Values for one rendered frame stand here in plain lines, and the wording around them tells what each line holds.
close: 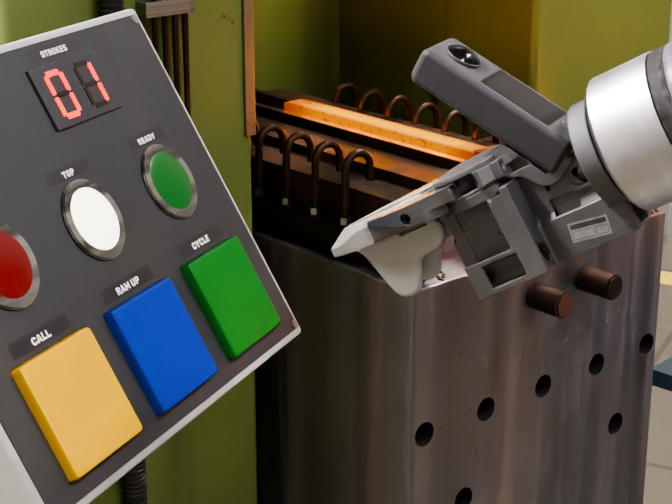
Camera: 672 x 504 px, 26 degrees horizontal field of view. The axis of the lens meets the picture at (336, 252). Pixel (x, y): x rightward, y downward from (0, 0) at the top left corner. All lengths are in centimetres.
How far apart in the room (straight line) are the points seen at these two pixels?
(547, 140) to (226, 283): 27
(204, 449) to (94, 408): 60
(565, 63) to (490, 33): 9
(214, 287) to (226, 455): 50
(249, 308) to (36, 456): 26
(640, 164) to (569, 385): 70
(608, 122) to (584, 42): 89
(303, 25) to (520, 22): 32
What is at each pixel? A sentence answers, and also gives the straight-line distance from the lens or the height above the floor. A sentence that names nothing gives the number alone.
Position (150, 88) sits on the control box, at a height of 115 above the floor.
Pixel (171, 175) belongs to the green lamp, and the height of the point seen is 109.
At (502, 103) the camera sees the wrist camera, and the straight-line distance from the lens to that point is 92.
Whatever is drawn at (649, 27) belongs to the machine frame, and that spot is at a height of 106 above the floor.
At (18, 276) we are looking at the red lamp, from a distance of 90.
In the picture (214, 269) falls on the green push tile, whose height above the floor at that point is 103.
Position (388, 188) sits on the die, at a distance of 143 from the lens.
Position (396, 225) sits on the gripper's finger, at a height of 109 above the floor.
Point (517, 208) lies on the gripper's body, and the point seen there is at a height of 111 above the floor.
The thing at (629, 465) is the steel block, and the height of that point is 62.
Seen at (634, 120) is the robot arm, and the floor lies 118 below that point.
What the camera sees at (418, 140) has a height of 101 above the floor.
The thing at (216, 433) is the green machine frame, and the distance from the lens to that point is 150.
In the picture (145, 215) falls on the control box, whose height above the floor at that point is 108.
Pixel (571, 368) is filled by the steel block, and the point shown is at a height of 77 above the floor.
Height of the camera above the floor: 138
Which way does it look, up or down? 19 degrees down
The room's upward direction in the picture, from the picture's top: straight up
